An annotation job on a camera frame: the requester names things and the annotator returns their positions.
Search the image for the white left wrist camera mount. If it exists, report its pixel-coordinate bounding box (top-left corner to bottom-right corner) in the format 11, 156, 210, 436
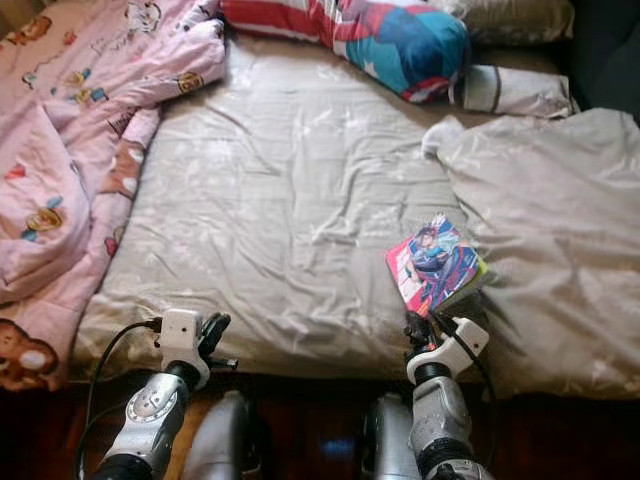
160, 308, 211, 386

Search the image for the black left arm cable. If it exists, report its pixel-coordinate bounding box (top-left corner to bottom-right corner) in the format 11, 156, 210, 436
75, 318, 164, 480

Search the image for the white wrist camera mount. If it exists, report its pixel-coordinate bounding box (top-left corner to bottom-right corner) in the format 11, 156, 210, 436
405, 318, 491, 386
160, 308, 211, 386

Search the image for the silver left robot leg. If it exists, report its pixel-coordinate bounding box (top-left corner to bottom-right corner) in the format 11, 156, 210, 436
185, 390, 261, 480

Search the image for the light grey pillow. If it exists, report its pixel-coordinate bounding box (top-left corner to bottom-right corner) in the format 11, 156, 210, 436
450, 0, 576, 46

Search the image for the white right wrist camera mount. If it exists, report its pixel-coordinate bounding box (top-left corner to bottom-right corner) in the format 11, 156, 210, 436
405, 318, 491, 386

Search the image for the silver robot leg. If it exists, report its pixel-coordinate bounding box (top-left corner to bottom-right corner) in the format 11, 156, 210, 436
185, 390, 261, 480
360, 392, 416, 480

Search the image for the pink cartoon print quilt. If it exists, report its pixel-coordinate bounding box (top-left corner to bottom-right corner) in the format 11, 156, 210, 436
0, 0, 228, 391

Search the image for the colourful comic book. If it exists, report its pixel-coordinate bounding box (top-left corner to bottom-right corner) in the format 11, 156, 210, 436
385, 213, 489, 319

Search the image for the beige floral duvet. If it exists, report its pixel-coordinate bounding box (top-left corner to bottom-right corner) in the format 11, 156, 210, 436
65, 35, 640, 401

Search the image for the small white pillow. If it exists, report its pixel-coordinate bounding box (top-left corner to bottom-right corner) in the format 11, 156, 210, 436
450, 63, 576, 119

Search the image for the silver right robot leg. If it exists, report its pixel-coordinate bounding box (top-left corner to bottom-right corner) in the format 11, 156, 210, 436
360, 392, 416, 480

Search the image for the dark grey upholstered chair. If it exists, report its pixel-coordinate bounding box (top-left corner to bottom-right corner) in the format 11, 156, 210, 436
565, 0, 640, 111

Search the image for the red white blue striped pillow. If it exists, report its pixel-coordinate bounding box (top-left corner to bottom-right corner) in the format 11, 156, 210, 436
220, 0, 471, 104

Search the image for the large beige pillow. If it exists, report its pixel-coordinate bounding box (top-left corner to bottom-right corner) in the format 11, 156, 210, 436
420, 105, 640, 401

